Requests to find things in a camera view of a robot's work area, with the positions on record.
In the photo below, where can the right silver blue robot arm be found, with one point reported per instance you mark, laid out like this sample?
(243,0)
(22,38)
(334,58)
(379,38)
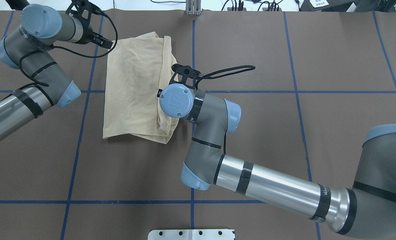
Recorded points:
(328,157)

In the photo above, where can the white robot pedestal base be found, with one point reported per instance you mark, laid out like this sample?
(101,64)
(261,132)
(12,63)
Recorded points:
(192,234)

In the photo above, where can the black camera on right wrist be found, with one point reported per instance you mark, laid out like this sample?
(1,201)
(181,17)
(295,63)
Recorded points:
(186,72)

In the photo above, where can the aluminium frame post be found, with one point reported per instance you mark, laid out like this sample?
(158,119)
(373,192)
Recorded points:
(193,7)

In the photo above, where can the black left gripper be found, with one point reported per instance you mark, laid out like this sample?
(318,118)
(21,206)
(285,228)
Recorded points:
(88,34)

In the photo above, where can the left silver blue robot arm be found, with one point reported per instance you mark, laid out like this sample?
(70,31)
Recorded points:
(27,49)

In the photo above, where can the cream long-sleeve printed shirt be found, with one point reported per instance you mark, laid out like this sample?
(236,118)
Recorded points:
(137,69)

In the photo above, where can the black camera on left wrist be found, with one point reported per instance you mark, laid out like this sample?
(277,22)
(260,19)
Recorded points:
(82,11)

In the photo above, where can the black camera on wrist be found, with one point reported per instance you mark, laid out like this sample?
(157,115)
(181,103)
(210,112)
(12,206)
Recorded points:
(186,72)
(82,11)

